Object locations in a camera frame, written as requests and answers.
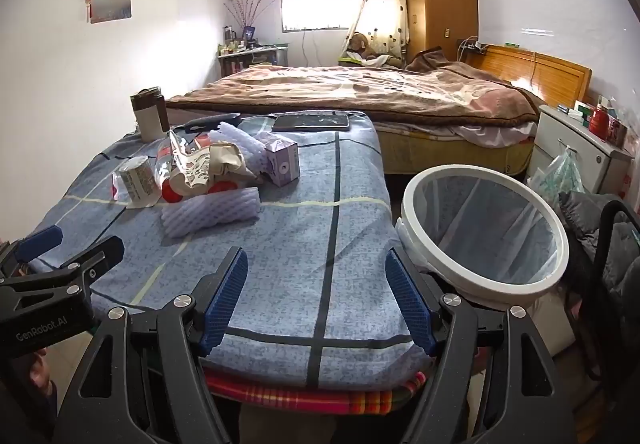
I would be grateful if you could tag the brown and white mug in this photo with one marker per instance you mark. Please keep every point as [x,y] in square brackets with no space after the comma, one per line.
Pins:
[147,124]

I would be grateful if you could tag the lilac foam net sleeve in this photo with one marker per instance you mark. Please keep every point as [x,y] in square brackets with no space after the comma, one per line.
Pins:
[235,133]
[215,214]

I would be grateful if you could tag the green patterned plastic bag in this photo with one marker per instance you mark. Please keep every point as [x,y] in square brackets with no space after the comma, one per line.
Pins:
[560,179]

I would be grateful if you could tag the red plaid cloth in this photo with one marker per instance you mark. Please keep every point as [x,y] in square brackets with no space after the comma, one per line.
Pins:
[300,399]

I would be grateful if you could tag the small red white wrapper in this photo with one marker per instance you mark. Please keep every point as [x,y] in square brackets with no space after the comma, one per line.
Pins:
[114,186]

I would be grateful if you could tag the purple drink carton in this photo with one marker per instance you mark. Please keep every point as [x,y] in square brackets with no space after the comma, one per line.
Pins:
[282,164]

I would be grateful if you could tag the red can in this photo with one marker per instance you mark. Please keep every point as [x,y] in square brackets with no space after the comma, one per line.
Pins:
[599,124]

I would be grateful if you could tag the translucent bin liner bag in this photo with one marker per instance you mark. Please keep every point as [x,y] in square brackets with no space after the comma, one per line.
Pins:
[480,224]

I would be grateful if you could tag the blue picture frame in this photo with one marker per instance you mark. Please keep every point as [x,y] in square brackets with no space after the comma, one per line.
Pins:
[249,33]

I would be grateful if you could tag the white round waste bin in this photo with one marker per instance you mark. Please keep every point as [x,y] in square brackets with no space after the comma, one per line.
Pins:
[560,244]

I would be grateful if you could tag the group of small boxes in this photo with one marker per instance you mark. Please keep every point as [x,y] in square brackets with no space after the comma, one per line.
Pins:
[580,112]

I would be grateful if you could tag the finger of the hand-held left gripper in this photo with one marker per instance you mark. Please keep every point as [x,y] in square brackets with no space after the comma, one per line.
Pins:
[95,261]
[40,241]

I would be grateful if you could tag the wooden headboard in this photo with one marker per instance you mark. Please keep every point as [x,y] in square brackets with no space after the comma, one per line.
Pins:
[550,69]

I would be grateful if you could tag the pink bed sheet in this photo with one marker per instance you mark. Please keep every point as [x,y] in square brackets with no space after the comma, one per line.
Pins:
[500,134]

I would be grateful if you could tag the window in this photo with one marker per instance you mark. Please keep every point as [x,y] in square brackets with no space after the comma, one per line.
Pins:
[320,9]

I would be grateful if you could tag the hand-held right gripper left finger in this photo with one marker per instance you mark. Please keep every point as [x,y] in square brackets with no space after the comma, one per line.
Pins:
[227,299]

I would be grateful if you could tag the brown tablet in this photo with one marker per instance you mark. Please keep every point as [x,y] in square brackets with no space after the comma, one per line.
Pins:
[310,122]

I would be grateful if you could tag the bed with brown blanket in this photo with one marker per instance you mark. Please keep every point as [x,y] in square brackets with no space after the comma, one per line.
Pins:
[350,89]

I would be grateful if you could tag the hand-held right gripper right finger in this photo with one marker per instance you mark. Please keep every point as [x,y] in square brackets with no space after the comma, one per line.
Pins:
[407,304]

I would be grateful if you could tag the white red printed bags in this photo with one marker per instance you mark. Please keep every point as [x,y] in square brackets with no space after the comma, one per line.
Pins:
[632,164]

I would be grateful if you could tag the white nightstand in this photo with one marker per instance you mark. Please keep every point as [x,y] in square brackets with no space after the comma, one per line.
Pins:
[560,134]

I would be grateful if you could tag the green book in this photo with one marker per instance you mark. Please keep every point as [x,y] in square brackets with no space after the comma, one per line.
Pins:
[350,60]

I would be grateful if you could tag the brown teddy bear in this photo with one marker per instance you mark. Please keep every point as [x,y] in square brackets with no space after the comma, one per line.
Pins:
[359,44]

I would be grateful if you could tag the person's left hand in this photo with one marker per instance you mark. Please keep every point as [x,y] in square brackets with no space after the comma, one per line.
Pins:
[41,374]

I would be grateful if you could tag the crushed patterned paper cup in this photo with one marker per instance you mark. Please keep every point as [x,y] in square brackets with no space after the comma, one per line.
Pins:
[225,157]

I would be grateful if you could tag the small desk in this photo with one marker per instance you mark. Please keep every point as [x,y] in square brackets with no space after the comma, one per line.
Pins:
[260,55]

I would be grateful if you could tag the clear bottle with red cap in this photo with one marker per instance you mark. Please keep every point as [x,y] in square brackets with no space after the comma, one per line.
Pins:
[171,193]

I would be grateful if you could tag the yellow bed base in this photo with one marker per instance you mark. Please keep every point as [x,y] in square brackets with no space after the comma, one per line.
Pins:
[450,157]

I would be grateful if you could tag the cluster of desk bottles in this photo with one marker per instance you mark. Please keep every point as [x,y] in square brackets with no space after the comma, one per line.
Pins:
[232,45]

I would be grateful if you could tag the dark grey jacket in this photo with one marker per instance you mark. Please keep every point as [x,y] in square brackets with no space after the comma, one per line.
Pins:
[620,249]

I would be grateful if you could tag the black chair frame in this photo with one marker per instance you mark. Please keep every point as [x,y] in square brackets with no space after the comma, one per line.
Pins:
[602,234]

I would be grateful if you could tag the red and white packet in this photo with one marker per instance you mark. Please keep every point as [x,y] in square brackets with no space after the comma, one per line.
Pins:
[222,185]

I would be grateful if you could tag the decorative dry branches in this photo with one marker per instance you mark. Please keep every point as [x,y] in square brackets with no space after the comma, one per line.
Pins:
[245,12]

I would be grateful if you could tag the dark glasses case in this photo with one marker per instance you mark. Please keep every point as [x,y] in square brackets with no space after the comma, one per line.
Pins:
[210,121]

